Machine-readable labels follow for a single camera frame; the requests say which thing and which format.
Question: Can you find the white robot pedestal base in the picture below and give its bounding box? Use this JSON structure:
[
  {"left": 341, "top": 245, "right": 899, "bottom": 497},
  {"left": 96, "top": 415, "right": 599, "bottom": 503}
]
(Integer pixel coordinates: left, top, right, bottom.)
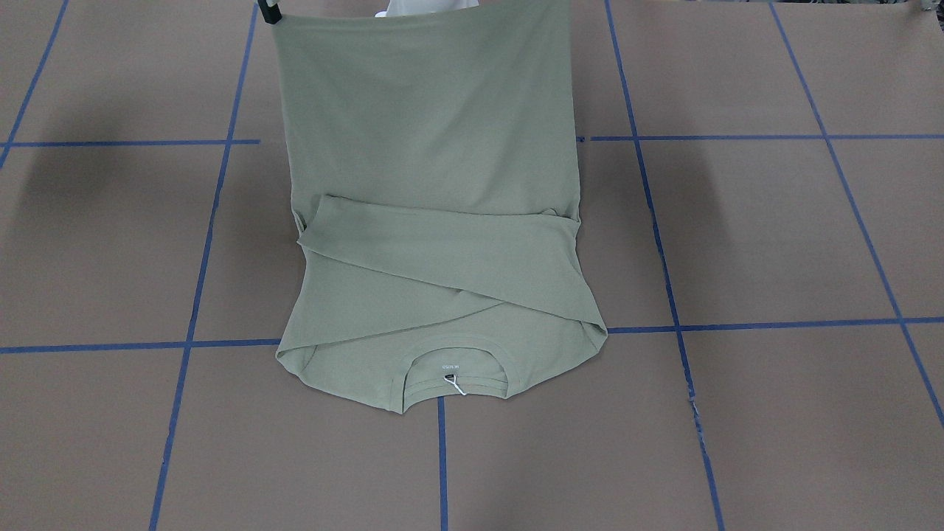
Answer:
[{"left": 375, "top": 0, "right": 479, "bottom": 18}]

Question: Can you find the olive green long-sleeve shirt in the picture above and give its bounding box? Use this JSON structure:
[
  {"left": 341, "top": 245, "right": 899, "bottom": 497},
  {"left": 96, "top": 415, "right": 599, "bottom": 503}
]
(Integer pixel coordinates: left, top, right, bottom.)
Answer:
[{"left": 271, "top": 1, "right": 608, "bottom": 414}]

